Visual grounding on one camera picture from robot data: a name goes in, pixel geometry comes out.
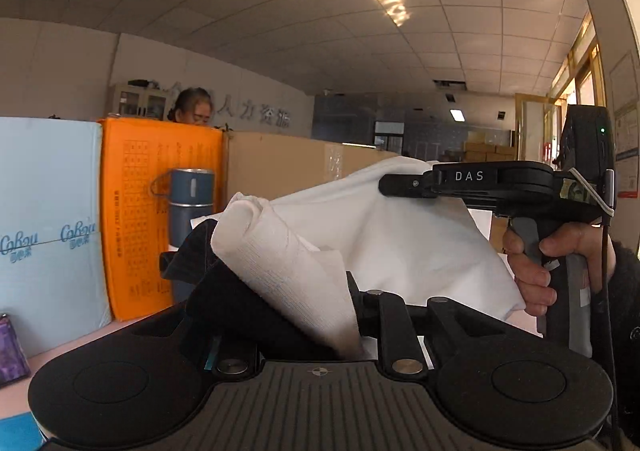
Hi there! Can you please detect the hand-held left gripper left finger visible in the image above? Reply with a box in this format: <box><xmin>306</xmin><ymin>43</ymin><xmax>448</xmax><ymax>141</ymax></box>
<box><xmin>117</xmin><ymin>308</ymin><xmax>261</xmax><ymax>378</ymax></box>

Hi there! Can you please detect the purple packet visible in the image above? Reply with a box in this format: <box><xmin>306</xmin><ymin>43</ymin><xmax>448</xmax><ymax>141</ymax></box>
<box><xmin>0</xmin><ymin>313</ymin><xmax>32</xmax><ymax>387</ymax></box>

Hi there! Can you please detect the dark background partition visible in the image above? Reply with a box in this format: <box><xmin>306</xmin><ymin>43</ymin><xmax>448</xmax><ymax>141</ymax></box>
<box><xmin>312</xmin><ymin>92</ymin><xmax>516</xmax><ymax>157</ymax></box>

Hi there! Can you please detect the blue printed desk mat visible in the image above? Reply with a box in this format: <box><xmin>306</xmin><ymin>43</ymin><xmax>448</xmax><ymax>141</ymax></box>
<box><xmin>0</xmin><ymin>413</ymin><xmax>46</xmax><ymax>451</ymax></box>

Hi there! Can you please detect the dark blue thermos bottle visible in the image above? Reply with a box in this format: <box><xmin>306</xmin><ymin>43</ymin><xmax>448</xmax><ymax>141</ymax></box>
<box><xmin>150</xmin><ymin>168</ymin><xmax>216</xmax><ymax>249</ymax></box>

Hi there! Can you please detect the brown cardboard box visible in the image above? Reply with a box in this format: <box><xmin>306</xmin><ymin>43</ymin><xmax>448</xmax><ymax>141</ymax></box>
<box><xmin>222</xmin><ymin>131</ymin><xmax>401</xmax><ymax>202</ymax></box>

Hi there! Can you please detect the white garment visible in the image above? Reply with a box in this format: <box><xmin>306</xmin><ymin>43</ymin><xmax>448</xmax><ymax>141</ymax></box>
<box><xmin>272</xmin><ymin>156</ymin><xmax>527</xmax><ymax>322</ymax></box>

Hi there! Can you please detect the large light blue carton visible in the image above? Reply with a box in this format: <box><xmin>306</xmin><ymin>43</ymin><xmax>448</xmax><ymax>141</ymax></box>
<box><xmin>0</xmin><ymin>117</ymin><xmax>113</xmax><ymax>359</ymax></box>

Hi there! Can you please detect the orange cardboard box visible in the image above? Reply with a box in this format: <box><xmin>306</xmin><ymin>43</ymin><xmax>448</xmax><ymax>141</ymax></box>
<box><xmin>97</xmin><ymin>117</ymin><xmax>226</xmax><ymax>322</ymax></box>

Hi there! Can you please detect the stack of brown cartons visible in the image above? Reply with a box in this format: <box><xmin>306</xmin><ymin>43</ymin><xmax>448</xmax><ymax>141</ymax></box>
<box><xmin>464</xmin><ymin>141</ymin><xmax>517</xmax><ymax>163</ymax></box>

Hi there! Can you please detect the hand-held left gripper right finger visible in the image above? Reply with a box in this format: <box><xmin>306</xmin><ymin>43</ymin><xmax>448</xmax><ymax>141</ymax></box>
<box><xmin>347</xmin><ymin>271</ymin><xmax>511</xmax><ymax>376</ymax></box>

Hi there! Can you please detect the black garment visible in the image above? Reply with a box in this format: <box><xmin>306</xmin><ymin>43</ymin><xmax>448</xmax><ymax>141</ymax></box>
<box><xmin>160</xmin><ymin>218</ymin><xmax>351</xmax><ymax>362</ymax></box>

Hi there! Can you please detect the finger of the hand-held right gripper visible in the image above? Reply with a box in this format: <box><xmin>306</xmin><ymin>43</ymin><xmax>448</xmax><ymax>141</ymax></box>
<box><xmin>378</xmin><ymin>172</ymin><xmax>437</xmax><ymax>200</ymax></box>

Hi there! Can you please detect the glass door cabinet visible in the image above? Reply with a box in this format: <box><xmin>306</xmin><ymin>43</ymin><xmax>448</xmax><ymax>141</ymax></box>
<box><xmin>107</xmin><ymin>81</ymin><xmax>168</xmax><ymax>122</ymax></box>

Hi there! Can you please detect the person's right hand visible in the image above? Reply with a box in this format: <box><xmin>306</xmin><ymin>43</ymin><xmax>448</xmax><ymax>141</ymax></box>
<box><xmin>502</xmin><ymin>221</ymin><xmax>608</xmax><ymax>316</ymax></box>

